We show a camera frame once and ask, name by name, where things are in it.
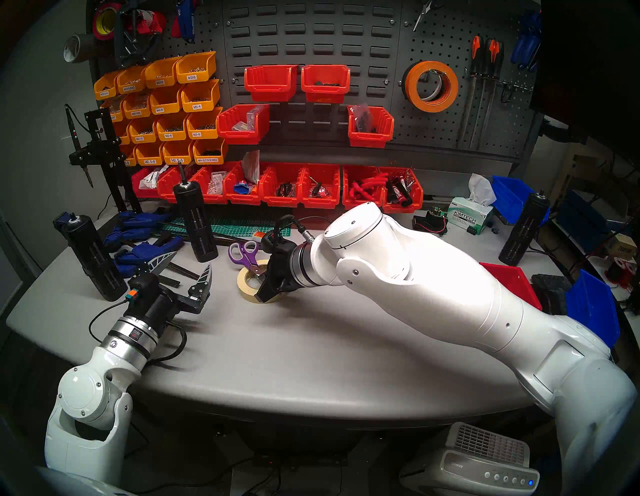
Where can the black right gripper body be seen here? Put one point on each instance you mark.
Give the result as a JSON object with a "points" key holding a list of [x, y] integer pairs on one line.
{"points": [[282, 265]]}

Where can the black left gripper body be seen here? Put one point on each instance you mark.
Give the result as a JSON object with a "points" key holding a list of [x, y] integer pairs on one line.
{"points": [[162, 312]]}

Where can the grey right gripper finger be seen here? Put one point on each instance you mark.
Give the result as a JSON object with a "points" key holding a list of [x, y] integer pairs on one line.
{"points": [[267, 292]]}

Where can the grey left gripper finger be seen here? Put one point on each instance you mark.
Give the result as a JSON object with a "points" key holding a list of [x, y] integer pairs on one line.
{"points": [[160, 264], [202, 287]]}

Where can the orange tape roll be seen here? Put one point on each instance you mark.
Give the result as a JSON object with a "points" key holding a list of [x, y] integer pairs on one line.
{"points": [[422, 105]]}

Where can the black tape roll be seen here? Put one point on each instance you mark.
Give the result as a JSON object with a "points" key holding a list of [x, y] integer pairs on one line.
{"points": [[403, 82]]}

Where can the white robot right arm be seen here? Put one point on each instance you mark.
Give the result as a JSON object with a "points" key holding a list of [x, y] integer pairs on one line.
{"points": [[450, 290]]}

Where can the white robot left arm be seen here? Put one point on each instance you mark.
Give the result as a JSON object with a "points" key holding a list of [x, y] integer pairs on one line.
{"points": [[87, 395]]}

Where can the beige masking tape roll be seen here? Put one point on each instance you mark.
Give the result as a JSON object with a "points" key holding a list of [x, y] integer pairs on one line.
{"points": [[247, 292]]}

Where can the dark perforated pegboard panel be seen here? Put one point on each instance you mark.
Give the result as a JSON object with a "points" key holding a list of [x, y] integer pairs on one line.
{"points": [[430, 130], [210, 30]]}

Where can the red yellow tape roll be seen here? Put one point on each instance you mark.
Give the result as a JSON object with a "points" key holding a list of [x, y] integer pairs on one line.
{"points": [[97, 25]]}

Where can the blue bar clamp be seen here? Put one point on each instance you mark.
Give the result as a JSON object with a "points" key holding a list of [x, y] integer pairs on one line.
{"points": [[135, 222], [142, 252]]}

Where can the black metal bar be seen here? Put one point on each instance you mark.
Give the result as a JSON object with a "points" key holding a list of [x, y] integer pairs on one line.
{"points": [[182, 271]]}

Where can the white glue tube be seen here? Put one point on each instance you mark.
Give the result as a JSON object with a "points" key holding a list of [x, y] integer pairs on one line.
{"points": [[261, 234]]}

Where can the thin black flat bar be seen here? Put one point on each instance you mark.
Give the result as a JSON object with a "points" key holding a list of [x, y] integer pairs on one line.
{"points": [[225, 241]]}

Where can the black screwdriver bit holder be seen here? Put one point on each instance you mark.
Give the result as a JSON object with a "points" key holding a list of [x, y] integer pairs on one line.
{"points": [[525, 230], [197, 225], [95, 260]]}

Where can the green cutting mat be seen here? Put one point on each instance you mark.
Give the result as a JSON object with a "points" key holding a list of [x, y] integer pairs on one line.
{"points": [[235, 227]]}

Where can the red bin with small tools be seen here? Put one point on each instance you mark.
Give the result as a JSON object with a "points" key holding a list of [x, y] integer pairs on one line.
{"points": [[282, 201], [320, 202]]}

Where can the red bin with crumpled paper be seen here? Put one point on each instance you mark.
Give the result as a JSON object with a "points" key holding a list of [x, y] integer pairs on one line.
{"points": [[142, 192]]}

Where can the red bin with paper manual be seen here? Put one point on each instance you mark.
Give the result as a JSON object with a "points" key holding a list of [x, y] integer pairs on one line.
{"points": [[242, 199]]}

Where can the small blue cap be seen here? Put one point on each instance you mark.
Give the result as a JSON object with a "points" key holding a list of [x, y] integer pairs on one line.
{"points": [[241, 189]]}

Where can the red bin with red pliers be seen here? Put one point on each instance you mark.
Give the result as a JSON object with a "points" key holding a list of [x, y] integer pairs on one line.
{"points": [[350, 202]]}

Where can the folded paper manual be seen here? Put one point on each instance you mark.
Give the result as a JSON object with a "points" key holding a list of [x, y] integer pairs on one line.
{"points": [[251, 167]]}

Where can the yellow bin M2.5-6 label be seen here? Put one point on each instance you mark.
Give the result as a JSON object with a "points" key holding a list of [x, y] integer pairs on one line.
{"points": [[149, 160]]}

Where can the yellow bin M2.5-5 label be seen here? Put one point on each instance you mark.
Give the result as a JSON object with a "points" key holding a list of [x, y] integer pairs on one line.
{"points": [[177, 159]]}

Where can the yellow parts bin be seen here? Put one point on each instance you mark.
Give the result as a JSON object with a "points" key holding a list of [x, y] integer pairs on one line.
{"points": [[116, 112], [130, 159], [123, 136]]}

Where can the yellow bin M4-0.7X6 HEX label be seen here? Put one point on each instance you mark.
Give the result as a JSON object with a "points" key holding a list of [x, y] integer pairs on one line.
{"points": [[209, 159]]}

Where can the black soldering stand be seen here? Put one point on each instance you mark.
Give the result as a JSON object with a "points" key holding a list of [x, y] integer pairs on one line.
{"points": [[102, 150]]}

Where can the yellow bin M3-12 label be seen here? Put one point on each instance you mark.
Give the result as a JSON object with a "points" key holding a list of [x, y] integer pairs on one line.
{"points": [[141, 136]]}

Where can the yellow bin M3-8 label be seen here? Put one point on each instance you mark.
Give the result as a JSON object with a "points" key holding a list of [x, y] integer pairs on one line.
{"points": [[170, 134]]}

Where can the red bin with markers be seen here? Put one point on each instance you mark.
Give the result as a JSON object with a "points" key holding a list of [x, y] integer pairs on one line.
{"points": [[400, 207]]}

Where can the red bin with clear box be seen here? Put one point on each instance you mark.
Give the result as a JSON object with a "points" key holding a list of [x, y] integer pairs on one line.
{"points": [[240, 136]]}

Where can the yellow bin M3-6 label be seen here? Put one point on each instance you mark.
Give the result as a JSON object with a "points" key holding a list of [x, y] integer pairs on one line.
{"points": [[197, 132]]}

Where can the red black marker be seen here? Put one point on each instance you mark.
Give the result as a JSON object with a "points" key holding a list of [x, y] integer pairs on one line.
{"points": [[400, 192]]}

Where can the clear plastic box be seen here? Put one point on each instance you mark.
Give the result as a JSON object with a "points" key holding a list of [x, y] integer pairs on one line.
{"points": [[252, 120]]}

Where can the black soldering iron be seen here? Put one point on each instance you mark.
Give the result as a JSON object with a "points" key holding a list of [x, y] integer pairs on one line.
{"points": [[75, 135]]}

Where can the red bin with parts bag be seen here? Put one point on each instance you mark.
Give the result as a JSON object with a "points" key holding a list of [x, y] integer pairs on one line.
{"points": [[372, 139]]}

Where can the yellow bin M4X4X6 label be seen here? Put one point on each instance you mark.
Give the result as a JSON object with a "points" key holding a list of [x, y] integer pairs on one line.
{"points": [[136, 111]]}

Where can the yellow bin M4-6 label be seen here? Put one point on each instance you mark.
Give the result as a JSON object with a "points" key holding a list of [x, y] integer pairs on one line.
{"points": [[161, 107]]}

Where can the yellow bin M3-4 label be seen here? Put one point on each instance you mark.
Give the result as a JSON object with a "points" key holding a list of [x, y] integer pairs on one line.
{"points": [[199, 105]]}

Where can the clear bag of black parts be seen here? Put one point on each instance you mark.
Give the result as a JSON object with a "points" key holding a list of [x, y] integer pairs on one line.
{"points": [[364, 120]]}

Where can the empty red hanging bin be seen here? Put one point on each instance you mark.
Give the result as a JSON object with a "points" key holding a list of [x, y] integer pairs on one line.
{"points": [[270, 92]]}

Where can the black power strip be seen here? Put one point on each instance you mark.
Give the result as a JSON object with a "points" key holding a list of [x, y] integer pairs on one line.
{"points": [[305, 462]]}

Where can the red bin with black parts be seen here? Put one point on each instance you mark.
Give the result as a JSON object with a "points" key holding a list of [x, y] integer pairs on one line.
{"points": [[325, 95]]}

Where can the yellow bin M3X8 BAD label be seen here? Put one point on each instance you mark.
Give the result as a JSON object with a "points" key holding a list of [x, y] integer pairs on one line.
{"points": [[130, 86]]}

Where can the yellow bin M3X6X4 label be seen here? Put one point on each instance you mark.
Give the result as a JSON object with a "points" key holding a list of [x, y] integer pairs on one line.
{"points": [[105, 91]]}

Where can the yellow bin M3X6 label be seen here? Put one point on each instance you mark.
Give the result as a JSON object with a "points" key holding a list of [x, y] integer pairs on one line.
{"points": [[195, 76]]}

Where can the Kimtech tissue box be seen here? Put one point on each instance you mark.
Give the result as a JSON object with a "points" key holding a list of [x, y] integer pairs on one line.
{"points": [[467, 215]]}

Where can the white tissue sheet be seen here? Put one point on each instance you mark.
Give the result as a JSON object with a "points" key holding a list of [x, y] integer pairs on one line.
{"points": [[480, 187]]}

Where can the black spring clamp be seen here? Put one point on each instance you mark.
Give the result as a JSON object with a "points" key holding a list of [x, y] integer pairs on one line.
{"points": [[132, 47]]}

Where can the dark louvered panel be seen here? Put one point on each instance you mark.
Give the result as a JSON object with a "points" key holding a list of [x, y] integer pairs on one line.
{"points": [[300, 35]]}

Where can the red bin with black bolt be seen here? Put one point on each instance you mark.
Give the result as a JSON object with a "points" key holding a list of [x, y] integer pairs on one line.
{"points": [[515, 282]]}

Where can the blue plastic bin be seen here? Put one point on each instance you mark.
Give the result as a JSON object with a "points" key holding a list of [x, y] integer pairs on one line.
{"points": [[592, 305], [510, 195]]}

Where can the blue utility knife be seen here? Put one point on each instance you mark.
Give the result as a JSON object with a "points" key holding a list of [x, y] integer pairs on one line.
{"points": [[189, 22]]}

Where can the white air purifier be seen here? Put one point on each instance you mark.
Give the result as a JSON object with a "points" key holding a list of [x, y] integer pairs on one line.
{"points": [[465, 467]]}

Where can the black bin stand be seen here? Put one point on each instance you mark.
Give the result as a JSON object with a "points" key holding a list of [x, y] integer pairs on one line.
{"points": [[552, 292]]}

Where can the black hanging hook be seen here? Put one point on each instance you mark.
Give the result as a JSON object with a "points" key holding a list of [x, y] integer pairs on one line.
{"points": [[505, 95]]}

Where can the small cardboard box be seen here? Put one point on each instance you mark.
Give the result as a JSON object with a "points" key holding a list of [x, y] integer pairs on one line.
{"points": [[622, 246]]}

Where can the dark monitor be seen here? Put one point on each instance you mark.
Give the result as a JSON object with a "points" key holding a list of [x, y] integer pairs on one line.
{"points": [[585, 60]]}

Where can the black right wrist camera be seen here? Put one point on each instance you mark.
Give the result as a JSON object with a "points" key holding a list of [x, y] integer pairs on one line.
{"points": [[272, 244]]}

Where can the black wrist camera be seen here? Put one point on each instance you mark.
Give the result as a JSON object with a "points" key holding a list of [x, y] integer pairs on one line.
{"points": [[272, 244], [147, 287]]}

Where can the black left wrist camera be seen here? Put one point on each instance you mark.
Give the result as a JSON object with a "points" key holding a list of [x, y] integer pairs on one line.
{"points": [[147, 287]]}

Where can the grey duct tape roll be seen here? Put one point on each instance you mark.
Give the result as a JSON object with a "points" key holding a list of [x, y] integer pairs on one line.
{"points": [[82, 50]]}

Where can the metal tool holder rail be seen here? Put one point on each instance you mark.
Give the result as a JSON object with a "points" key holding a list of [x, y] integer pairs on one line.
{"points": [[515, 86]]}

